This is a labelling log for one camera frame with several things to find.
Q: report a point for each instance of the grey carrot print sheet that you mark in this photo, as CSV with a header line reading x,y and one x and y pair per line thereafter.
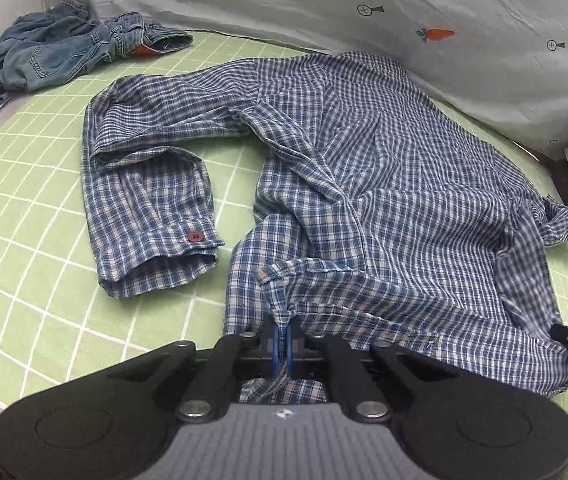
x,y
314,5

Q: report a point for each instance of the blue denim garment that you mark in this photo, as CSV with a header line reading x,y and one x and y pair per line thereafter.
x,y
48,50

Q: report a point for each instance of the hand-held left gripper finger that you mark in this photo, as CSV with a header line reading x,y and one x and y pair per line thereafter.
x,y
289,347
277,347

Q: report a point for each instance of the green grid mat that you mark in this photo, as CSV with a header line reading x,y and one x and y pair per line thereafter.
x,y
28,260

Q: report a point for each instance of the blue plaid shirt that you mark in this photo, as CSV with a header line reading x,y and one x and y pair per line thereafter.
x,y
389,200

